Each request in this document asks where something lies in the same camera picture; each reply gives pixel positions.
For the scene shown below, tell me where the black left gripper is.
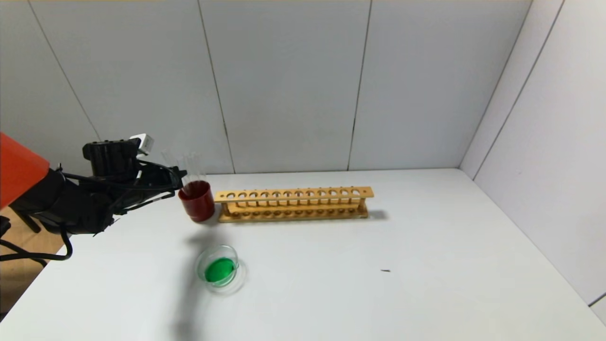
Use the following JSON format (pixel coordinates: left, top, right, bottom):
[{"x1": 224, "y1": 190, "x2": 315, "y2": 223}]
[{"x1": 137, "y1": 166, "x2": 187, "y2": 197}]

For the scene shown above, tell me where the test tube with yellow pigment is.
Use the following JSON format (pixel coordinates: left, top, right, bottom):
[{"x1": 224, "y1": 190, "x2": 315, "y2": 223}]
[{"x1": 162, "y1": 150, "x2": 185, "y2": 183}]

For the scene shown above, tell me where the wooden test tube rack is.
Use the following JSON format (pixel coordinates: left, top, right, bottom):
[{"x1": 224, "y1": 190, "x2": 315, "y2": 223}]
[{"x1": 214, "y1": 186, "x2": 374, "y2": 223}]

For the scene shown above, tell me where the dark red plastic cup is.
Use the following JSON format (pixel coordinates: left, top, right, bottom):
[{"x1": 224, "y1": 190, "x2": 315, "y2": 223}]
[{"x1": 178, "y1": 180, "x2": 216, "y2": 223}]

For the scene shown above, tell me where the clear glass dish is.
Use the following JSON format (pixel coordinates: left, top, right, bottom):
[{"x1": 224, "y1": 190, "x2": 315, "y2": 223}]
[{"x1": 196, "y1": 244, "x2": 248, "y2": 295}]

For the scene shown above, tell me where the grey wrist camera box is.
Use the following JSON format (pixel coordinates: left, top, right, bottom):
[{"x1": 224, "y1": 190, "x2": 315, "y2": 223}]
[{"x1": 130, "y1": 134, "x2": 154, "y2": 156}]

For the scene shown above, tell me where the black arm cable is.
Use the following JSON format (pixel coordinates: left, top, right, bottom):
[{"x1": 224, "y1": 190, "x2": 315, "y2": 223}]
[{"x1": 0, "y1": 223, "x2": 72, "y2": 262}]

